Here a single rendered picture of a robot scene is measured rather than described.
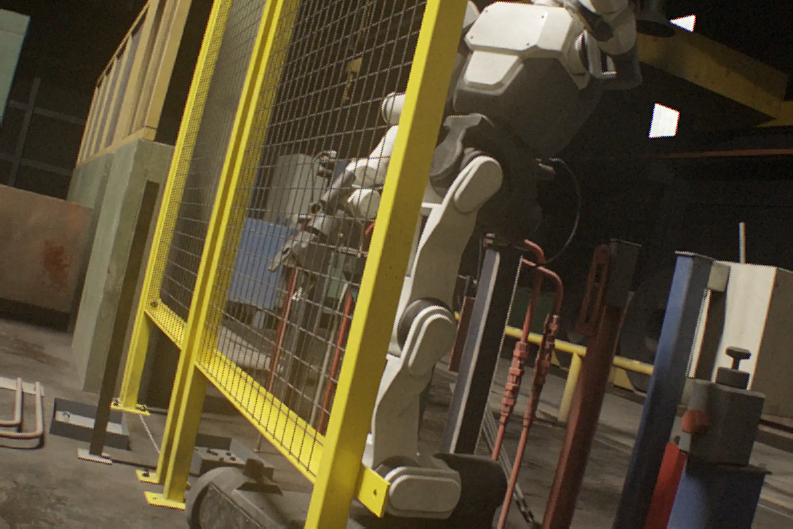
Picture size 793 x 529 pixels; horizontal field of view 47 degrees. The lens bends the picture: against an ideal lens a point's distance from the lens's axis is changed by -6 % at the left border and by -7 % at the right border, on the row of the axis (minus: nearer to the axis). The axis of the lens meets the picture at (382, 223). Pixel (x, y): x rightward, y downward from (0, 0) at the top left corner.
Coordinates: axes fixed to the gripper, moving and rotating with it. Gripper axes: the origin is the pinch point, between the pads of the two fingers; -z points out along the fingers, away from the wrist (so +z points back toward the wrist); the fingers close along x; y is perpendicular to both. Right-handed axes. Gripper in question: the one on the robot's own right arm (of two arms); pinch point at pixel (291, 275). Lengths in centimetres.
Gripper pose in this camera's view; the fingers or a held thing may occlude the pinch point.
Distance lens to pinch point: 214.7
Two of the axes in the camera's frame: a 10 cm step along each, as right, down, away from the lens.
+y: 6.9, 2.1, -7.0
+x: -4.4, -6.4, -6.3
